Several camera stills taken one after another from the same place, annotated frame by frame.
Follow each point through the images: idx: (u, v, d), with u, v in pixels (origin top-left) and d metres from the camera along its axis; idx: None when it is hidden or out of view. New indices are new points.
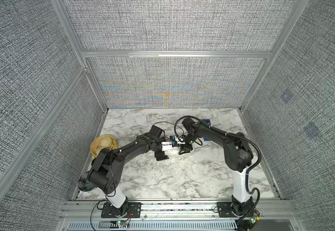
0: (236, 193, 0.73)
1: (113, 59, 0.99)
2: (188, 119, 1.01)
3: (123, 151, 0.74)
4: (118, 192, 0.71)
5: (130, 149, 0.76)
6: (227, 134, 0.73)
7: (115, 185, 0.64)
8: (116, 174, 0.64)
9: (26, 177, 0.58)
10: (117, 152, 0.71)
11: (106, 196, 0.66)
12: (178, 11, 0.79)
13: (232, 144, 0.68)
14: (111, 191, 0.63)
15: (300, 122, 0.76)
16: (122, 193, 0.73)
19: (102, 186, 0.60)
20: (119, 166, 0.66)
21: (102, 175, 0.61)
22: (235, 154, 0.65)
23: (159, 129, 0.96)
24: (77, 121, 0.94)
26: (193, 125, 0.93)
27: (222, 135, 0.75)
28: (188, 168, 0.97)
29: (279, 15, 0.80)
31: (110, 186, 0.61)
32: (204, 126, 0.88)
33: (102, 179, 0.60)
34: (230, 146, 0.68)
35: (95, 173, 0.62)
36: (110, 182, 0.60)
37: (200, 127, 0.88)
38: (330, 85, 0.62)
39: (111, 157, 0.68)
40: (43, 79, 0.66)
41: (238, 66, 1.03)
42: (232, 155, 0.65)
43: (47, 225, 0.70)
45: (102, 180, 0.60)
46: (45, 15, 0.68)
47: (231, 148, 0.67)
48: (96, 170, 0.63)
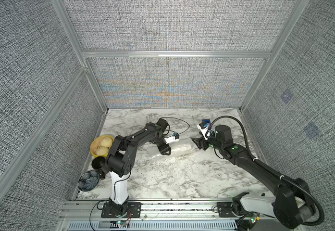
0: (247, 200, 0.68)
1: (114, 59, 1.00)
2: (227, 133, 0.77)
3: (135, 137, 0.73)
4: (123, 189, 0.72)
5: (140, 135, 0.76)
6: (282, 177, 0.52)
7: (130, 167, 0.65)
8: (132, 158, 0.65)
9: (26, 177, 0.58)
10: (130, 138, 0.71)
11: (118, 180, 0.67)
12: (178, 11, 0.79)
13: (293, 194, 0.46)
14: (127, 173, 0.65)
15: (300, 122, 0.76)
16: (126, 189, 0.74)
19: (118, 169, 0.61)
20: (134, 150, 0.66)
21: (118, 159, 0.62)
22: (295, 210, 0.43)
23: (166, 122, 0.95)
24: (77, 121, 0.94)
26: (230, 151, 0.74)
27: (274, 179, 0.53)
28: (188, 168, 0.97)
29: (279, 15, 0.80)
31: (126, 168, 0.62)
32: (245, 155, 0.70)
33: (118, 161, 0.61)
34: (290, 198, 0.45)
35: (111, 158, 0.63)
36: (126, 164, 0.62)
37: (240, 156, 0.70)
38: (330, 85, 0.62)
39: (126, 143, 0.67)
40: (43, 79, 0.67)
41: (237, 66, 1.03)
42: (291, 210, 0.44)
43: (47, 225, 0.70)
45: (119, 163, 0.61)
46: (45, 15, 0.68)
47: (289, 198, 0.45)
48: (113, 155, 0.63)
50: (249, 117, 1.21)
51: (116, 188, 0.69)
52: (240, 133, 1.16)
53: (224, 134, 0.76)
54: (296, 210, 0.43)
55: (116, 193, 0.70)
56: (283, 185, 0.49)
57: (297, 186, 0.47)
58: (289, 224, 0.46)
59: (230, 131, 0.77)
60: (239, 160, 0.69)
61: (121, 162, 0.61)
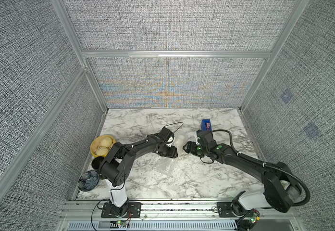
0: (245, 198, 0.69)
1: (114, 59, 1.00)
2: (207, 135, 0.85)
3: (134, 147, 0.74)
4: (120, 194, 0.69)
5: (140, 145, 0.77)
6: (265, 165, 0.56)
7: (124, 177, 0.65)
8: (127, 167, 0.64)
9: (26, 177, 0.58)
10: (130, 147, 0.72)
11: (112, 188, 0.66)
12: (178, 11, 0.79)
13: (278, 179, 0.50)
14: (119, 183, 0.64)
15: (300, 122, 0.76)
16: (124, 193, 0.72)
19: (111, 178, 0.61)
20: (131, 160, 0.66)
21: (114, 167, 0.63)
22: (284, 195, 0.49)
23: (169, 131, 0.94)
24: (77, 121, 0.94)
26: (216, 151, 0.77)
27: (260, 167, 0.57)
28: (188, 168, 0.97)
29: (279, 15, 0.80)
31: (119, 178, 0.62)
32: (230, 152, 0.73)
33: (113, 171, 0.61)
34: (277, 184, 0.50)
35: (106, 165, 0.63)
36: (120, 174, 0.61)
37: (224, 154, 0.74)
38: (330, 85, 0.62)
39: (123, 151, 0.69)
40: (43, 79, 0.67)
41: (238, 66, 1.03)
42: (281, 195, 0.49)
43: (47, 225, 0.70)
45: (113, 172, 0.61)
46: (45, 15, 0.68)
47: (276, 185, 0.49)
48: (108, 162, 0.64)
50: (249, 117, 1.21)
51: (113, 195, 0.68)
52: (240, 133, 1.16)
53: (204, 136, 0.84)
54: (285, 195, 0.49)
55: (114, 197, 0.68)
56: (269, 173, 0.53)
57: (280, 171, 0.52)
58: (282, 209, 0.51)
59: (210, 134, 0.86)
60: (225, 158, 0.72)
61: (116, 171, 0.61)
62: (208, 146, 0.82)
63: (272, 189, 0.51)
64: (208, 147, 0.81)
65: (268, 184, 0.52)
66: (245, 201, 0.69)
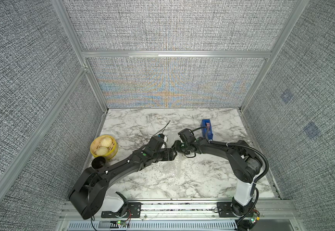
0: (238, 195, 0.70)
1: (113, 59, 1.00)
2: (186, 132, 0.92)
3: (110, 172, 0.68)
4: (112, 203, 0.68)
5: (117, 169, 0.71)
6: (229, 144, 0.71)
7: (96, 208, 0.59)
8: (98, 198, 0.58)
9: (26, 177, 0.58)
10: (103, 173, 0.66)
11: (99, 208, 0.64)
12: (178, 11, 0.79)
13: (236, 153, 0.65)
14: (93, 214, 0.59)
15: (300, 122, 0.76)
16: (117, 201, 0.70)
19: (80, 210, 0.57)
20: (101, 192, 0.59)
21: (83, 198, 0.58)
22: (242, 165, 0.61)
23: (158, 142, 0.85)
24: (77, 121, 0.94)
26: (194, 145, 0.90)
27: (225, 147, 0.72)
28: (188, 168, 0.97)
29: (279, 15, 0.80)
31: (90, 210, 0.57)
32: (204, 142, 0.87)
33: (82, 202, 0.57)
34: (235, 157, 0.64)
35: (76, 194, 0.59)
36: (89, 207, 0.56)
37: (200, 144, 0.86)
38: (330, 85, 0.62)
39: (95, 177, 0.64)
40: (43, 79, 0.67)
41: (238, 66, 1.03)
42: (240, 165, 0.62)
43: (47, 225, 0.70)
45: (81, 203, 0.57)
46: (45, 15, 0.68)
47: (235, 157, 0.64)
48: (78, 190, 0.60)
50: (249, 117, 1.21)
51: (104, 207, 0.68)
52: (240, 133, 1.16)
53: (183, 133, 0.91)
54: (242, 165, 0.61)
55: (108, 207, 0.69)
56: (229, 149, 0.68)
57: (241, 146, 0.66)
58: (247, 179, 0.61)
59: (189, 129, 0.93)
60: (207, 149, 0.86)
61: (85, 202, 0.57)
62: (187, 141, 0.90)
63: (234, 162, 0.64)
64: (187, 141, 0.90)
65: (230, 159, 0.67)
66: (240, 198, 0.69)
